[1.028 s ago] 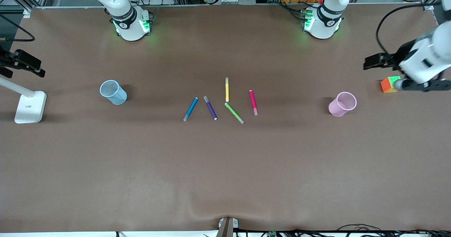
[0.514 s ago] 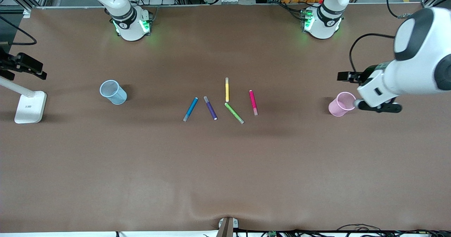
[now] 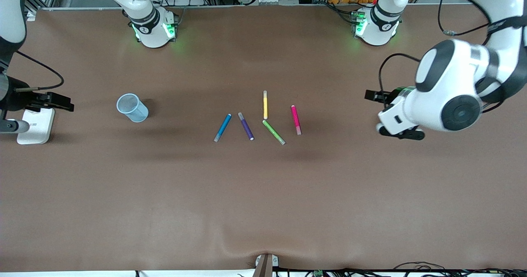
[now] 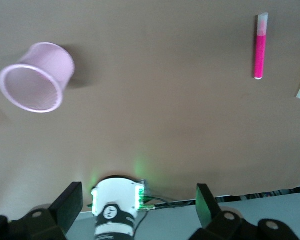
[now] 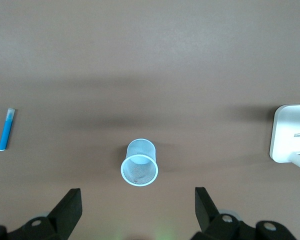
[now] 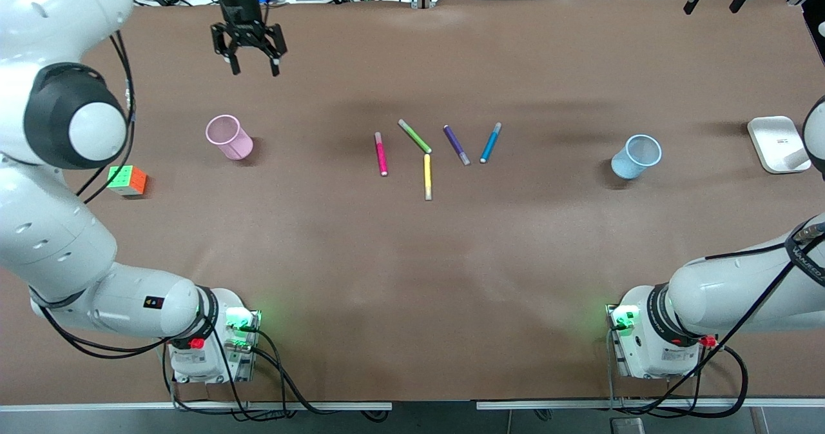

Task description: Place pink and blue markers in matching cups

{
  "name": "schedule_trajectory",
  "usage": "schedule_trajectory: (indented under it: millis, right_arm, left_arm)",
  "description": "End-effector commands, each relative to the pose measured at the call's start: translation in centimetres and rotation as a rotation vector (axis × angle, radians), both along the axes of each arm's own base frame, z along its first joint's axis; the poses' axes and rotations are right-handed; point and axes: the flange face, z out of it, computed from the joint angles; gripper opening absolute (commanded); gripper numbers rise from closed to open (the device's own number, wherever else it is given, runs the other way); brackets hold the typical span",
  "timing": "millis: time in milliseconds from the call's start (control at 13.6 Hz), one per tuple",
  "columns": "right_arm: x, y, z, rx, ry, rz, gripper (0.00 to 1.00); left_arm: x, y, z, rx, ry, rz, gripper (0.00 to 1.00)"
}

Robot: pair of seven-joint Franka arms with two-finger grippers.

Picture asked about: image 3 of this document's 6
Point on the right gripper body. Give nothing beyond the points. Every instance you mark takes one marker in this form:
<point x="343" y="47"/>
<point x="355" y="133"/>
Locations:
<point x="20" y="99"/>

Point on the blue marker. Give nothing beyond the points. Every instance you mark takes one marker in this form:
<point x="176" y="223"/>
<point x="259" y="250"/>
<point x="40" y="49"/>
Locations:
<point x="222" y="127"/>

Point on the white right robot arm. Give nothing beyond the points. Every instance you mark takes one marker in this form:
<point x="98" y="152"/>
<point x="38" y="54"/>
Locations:
<point x="144" y="22"/>

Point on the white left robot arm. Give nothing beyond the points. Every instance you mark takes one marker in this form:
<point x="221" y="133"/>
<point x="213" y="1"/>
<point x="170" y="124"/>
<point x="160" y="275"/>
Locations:
<point x="461" y="83"/>

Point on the light blue mesh cup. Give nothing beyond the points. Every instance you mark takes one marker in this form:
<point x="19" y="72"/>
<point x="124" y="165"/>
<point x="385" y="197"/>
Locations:
<point x="132" y="108"/>

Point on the pink marker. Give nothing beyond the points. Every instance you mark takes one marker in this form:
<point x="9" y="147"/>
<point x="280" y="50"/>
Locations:
<point x="296" y="119"/>

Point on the green marker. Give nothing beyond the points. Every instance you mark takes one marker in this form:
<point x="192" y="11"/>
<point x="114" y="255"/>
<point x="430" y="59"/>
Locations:
<point x="273" y="132"/>

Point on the yellow marker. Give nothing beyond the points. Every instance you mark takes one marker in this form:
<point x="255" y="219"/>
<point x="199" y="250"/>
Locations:
<point x="265" y="104"/>

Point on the purple marker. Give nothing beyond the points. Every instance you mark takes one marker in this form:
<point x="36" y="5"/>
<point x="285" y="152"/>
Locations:
<point x="246" y="126"/>

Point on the brown table cover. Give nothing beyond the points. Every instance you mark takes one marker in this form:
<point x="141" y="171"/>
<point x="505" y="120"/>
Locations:
<point x="263" y="194"/>

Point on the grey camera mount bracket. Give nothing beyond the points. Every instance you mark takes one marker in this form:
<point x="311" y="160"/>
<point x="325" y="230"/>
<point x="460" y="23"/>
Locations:
<point x="265" y="265"/>

